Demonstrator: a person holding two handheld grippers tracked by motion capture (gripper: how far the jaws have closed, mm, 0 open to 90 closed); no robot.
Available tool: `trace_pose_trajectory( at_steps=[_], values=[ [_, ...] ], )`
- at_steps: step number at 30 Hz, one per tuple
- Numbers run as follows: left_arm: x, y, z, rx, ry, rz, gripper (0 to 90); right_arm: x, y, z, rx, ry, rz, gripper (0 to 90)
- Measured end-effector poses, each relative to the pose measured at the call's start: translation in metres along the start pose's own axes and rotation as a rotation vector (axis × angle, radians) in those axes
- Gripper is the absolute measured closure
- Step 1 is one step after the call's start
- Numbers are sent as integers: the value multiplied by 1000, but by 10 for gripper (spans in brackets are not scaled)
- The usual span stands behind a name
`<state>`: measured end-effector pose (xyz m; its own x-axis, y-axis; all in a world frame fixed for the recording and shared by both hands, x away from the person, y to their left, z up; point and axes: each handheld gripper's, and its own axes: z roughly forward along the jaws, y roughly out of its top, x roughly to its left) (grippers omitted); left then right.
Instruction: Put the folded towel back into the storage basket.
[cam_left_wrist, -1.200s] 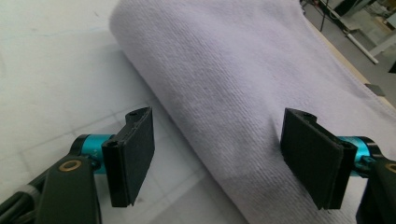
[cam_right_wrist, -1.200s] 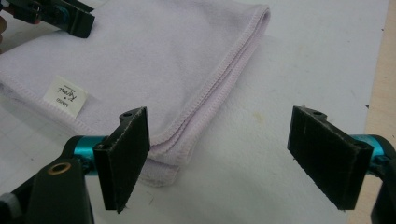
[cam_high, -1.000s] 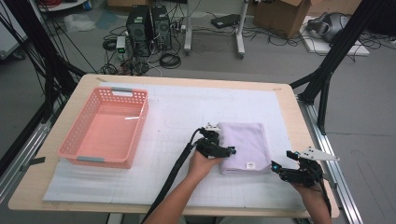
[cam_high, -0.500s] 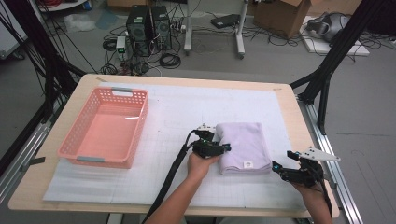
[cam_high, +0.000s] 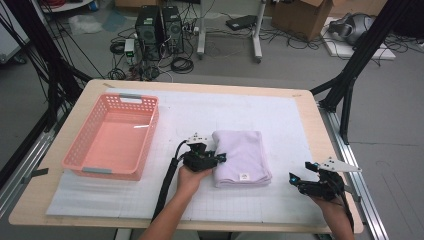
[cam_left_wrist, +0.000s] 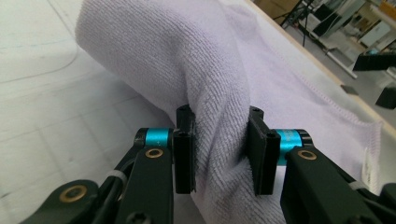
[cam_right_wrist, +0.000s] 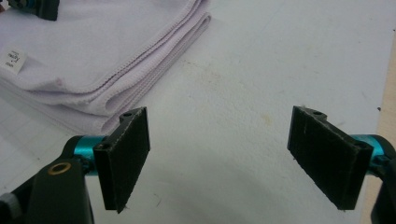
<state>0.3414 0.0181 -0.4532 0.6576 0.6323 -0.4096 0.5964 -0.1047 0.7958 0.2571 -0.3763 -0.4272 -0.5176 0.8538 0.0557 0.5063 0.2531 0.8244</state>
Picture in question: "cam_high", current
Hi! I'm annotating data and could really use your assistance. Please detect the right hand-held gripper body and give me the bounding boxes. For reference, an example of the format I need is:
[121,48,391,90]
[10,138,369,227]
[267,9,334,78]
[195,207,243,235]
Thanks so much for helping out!
[297,156,363,202]

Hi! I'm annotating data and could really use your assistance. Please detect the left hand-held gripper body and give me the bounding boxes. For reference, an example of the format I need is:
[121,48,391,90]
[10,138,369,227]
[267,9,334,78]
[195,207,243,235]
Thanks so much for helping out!
[181,132,218,173]

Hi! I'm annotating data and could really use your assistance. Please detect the lilac printed blanket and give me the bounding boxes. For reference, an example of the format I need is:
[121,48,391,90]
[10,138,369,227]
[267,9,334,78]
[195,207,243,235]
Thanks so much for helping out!
[211,129,273,189]

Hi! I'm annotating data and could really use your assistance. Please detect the person's right hand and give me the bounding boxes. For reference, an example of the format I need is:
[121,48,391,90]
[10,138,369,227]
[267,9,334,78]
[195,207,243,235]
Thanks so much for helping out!
[310,194,351,220]

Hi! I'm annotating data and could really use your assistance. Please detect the person's left hand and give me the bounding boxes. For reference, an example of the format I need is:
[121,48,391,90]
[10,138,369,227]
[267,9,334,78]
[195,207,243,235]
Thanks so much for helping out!
[175,165,214,201]

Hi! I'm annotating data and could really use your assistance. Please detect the white grid mat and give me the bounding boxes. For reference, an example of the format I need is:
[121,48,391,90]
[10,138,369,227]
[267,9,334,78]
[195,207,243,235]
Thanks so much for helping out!
[45,87,326,228]

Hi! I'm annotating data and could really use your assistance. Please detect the pink plastic basket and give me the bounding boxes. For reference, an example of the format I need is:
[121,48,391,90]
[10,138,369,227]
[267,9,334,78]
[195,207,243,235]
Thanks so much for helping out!
[60,93,160,182]

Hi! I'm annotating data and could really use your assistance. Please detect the white foam board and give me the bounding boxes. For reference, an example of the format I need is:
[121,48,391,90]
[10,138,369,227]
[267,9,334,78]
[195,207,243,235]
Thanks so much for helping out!
[321,16,397,62]

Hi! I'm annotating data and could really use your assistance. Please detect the white metal stand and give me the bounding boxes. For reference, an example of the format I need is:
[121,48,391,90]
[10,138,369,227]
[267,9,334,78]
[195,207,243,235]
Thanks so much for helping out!
[196,0,268,64]

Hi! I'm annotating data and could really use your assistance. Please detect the black computer tower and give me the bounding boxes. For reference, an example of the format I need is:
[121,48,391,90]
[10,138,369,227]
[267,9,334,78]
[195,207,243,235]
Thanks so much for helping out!
[134,4,164,63]
[161,4,185,56]

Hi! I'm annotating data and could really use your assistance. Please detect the white power adapter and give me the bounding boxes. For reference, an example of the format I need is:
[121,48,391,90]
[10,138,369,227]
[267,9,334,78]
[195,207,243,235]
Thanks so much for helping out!
[123,38,136,65]

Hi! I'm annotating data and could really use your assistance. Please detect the black flat box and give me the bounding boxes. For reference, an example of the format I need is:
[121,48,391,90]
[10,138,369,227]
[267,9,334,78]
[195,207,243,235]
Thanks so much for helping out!
[225,14,258,32]

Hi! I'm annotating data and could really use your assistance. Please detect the grey plastic device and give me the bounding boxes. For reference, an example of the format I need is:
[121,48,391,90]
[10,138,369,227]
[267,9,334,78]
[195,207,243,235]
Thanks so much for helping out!
[328,12,376,46]

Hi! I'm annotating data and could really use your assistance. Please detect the open cardboard box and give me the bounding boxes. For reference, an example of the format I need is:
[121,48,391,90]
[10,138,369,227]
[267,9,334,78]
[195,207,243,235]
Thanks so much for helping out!
[270,0,334,42]

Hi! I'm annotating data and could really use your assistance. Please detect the teal floor sheet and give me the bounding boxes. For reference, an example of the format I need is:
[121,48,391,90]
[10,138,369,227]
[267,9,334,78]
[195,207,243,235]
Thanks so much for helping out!
[101,9,128,33]

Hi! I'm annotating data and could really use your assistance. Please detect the large cardboard box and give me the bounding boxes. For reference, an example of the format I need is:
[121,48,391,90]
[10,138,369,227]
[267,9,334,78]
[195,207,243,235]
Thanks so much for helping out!
[331,0,389,17]

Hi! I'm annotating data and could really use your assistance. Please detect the flat cardboard box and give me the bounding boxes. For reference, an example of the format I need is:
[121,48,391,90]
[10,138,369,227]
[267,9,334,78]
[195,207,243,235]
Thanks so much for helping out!
[114,0,159,8]

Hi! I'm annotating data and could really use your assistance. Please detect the clear plastic bag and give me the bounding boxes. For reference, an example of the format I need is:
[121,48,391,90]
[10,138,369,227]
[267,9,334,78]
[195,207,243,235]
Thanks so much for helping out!
[68,14,104,36]

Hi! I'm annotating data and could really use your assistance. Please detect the round white table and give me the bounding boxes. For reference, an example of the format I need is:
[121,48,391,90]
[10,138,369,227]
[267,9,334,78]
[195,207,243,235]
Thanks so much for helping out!
[39,0,96,14]

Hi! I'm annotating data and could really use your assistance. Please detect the white cabinet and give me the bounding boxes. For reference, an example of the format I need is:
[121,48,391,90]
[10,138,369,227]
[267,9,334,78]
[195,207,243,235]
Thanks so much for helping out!
[0,0,30,64]

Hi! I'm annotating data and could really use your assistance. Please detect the grey metal bracket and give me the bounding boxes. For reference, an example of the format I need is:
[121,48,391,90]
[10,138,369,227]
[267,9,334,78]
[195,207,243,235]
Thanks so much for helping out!
[20,167,50,185]
[345,185,362,203]

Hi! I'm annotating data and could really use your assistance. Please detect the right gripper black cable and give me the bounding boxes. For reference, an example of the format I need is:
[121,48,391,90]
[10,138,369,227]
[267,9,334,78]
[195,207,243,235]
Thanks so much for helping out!
[333,174,355,233]

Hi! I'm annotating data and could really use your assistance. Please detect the left gripper black sleeved cable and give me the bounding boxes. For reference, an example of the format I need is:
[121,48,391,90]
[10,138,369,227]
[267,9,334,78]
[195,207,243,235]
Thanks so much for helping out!
[150,139,190,224]

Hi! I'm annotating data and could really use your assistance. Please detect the aluminium rail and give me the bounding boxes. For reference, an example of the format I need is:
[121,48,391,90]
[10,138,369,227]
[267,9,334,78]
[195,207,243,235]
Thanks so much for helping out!
[318,103,390,240]
[0,128,56,218]

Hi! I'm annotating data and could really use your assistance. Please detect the coil of black cable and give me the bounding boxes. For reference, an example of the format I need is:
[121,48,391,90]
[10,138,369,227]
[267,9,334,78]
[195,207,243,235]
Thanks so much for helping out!
[170,57,195,75]

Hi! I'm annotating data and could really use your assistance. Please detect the black frame strut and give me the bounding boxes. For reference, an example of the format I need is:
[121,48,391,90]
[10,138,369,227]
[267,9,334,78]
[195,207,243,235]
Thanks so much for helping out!
[0,0,93,133]
[309,0,416,145]

